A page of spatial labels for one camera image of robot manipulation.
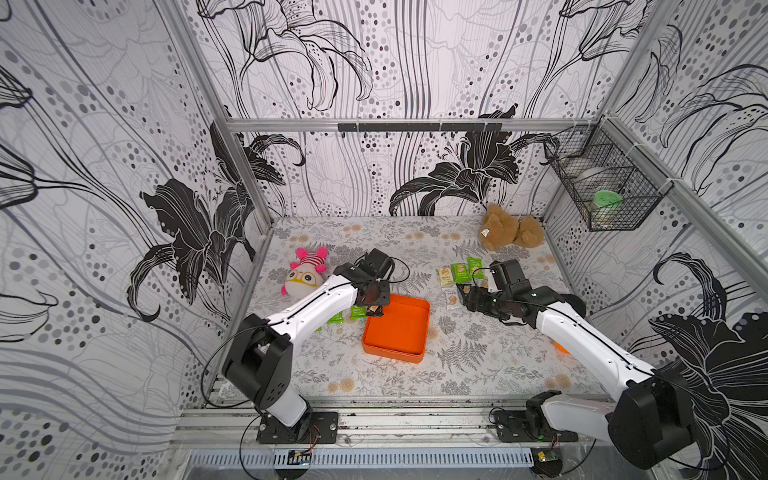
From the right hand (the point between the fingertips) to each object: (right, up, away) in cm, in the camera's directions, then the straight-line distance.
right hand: (475, 299), depth 85 cm
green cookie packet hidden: (-41, -7, +6) cm, 42 cm away
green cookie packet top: (0, +6, +17) cm, 18 cm away
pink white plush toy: (-52, +7, +9) cm, 53 cm away
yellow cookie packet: (-6, +5, +16) cm, 18 cm away
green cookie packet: (-35, -6, +8) cm, 36 cm away
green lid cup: (+32, +27, -7) cm, 42 cm away
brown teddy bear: (+14, +21, +19) cm, 31 cm away
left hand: (-27, -1, +2) cm, 27 cm away
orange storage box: (-21, -11, +4) cm, 24 cm away
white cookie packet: (-5, -1, +11) cm, 12 cm away
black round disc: (+30, -1, +1) cm, 30 cm away
